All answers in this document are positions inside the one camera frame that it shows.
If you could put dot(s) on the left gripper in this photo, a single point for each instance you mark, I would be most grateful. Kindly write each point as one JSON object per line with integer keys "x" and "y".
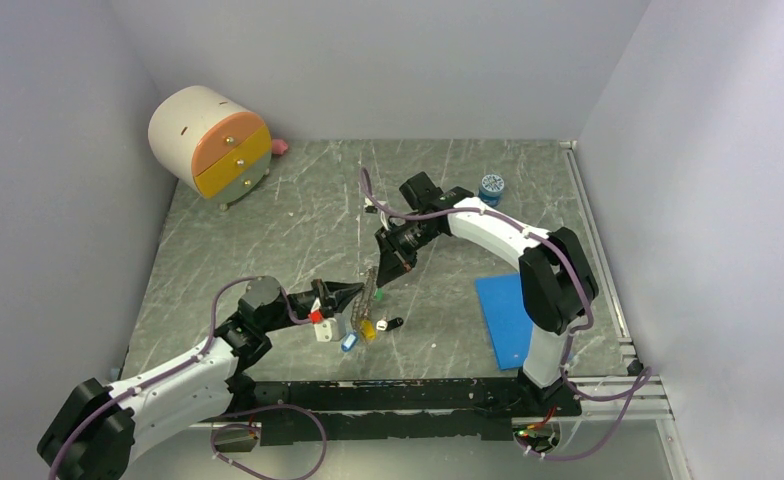
{"x": 334, "y": 295}

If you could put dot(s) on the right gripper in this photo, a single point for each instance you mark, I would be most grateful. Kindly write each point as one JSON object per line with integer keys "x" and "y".
{"x": 394, "y": 259}

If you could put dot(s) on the blue key tag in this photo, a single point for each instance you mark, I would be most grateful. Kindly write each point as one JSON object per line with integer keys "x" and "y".
{"x": 349, "y": 341}

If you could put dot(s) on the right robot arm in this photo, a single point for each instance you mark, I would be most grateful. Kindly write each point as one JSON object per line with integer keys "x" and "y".
{"x": 556, "y": 281}

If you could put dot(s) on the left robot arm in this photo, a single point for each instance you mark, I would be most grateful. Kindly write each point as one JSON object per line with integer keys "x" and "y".
{"x": 101, "y": 429}

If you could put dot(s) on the black white key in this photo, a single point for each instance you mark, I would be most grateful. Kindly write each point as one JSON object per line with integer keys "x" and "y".
{"x": 385, "y": 324}

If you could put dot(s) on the blue small jar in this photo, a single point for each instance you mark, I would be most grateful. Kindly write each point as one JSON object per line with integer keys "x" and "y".
{"x": 491, "y": 189}

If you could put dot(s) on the pink small object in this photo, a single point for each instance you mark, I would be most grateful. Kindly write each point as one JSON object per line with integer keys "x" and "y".
{"x": 279, "y": 147}

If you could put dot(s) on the round mini drawer cabinet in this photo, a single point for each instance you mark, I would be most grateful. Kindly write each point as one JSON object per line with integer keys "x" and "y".
{"x": 214, "y": 145}

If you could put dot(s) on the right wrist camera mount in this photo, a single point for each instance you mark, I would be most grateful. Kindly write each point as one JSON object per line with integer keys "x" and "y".
{"x": 375, "y": 207}

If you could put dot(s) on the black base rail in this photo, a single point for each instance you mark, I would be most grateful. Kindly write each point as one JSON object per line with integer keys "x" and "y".
{"x": 489, "y": 408}

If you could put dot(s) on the side aluminium rail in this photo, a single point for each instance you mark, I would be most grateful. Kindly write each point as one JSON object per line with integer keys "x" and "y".
{"x": 598, "y": 258}

